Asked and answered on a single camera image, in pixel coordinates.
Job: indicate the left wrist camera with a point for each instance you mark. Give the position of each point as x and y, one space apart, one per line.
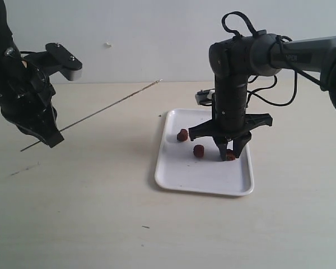
56 58

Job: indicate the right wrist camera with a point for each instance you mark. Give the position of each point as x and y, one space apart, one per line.
204 97

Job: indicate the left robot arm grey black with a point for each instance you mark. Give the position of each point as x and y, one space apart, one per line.
0 42

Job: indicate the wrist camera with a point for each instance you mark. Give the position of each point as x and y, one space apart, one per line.
56 58
204 97

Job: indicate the thin metal skewer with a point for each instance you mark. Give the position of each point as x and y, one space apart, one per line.
98 111

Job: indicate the red meat ball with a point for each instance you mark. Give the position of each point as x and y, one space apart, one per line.
198 151
182 135
230 156

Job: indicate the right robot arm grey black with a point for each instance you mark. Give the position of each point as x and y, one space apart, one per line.
234 60

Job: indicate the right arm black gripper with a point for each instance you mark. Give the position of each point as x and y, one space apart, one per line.
224 127

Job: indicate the white plastic tray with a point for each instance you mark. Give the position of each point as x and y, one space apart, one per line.
177 169

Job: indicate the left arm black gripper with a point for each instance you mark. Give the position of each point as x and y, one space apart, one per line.
26 98

